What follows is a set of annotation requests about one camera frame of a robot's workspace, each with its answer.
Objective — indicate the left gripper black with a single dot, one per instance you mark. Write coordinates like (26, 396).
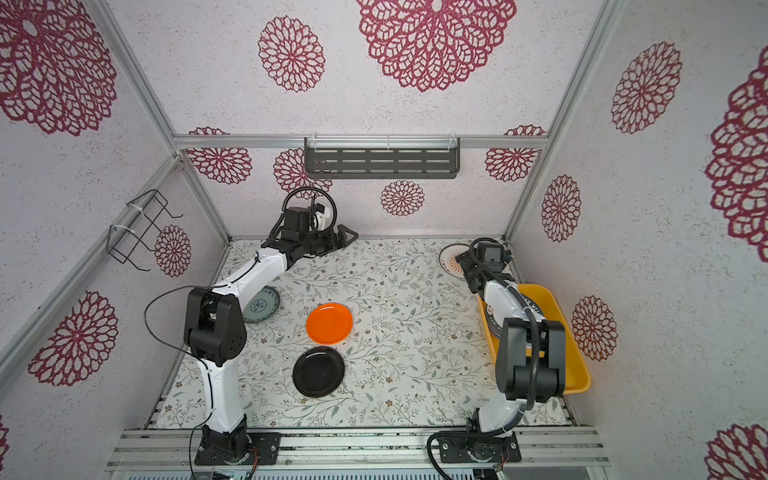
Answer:
(337, 243)

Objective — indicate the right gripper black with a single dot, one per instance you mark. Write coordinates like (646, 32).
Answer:
(467, 259)

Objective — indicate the orange sunburst plate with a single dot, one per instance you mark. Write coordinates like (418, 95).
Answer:
(448, 259)

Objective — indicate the orange plastic plate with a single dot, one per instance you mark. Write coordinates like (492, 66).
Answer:
(329, 324)

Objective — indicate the blue floral dark plate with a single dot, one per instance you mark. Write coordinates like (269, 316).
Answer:
(262, 306)

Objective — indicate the green rim plate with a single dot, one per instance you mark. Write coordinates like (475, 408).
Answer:
(495, 327)

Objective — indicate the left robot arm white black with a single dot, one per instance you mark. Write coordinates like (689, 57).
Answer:
(214, 327)

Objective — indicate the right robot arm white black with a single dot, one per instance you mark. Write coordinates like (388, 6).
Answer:
(530, 366)

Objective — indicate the black plate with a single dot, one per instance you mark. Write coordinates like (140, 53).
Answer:
(318, 372)

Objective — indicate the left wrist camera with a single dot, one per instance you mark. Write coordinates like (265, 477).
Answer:
(299, 221)

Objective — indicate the grey wall shelf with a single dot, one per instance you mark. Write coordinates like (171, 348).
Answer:
(387, 159)

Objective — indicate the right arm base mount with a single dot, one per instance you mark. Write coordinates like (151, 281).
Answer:
(461, 447)

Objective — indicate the black wire wall rack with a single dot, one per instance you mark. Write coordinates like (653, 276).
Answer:
(128, 236)

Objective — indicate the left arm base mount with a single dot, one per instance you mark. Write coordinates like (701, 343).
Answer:
(237, 447)

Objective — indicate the aluminium front rail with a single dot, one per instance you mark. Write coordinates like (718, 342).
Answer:
(337, 448)

